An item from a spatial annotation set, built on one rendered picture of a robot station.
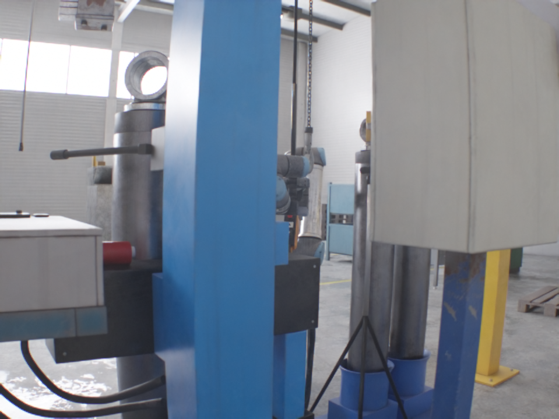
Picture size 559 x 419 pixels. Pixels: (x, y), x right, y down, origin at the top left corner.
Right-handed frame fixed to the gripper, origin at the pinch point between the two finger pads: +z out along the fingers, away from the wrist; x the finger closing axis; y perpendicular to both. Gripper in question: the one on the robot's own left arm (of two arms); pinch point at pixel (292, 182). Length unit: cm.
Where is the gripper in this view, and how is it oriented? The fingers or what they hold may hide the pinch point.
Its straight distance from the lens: 236.5
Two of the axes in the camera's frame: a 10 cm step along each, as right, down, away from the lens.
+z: -1.5, 0.4, -9.9
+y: 0.2, -10.0, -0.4
